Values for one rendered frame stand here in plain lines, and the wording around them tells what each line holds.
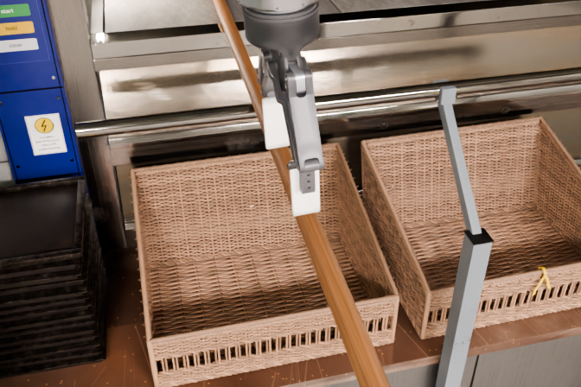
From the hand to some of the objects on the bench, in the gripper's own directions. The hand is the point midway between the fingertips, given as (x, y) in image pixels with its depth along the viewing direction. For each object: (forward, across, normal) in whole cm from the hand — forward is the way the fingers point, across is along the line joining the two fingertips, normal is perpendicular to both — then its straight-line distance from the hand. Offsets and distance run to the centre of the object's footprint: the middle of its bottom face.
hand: (290, 168), depth 75 cm
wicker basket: (+80, -55, +62) cm, 116 cm away
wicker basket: (+77, -56, +2) cm, 95 cm away
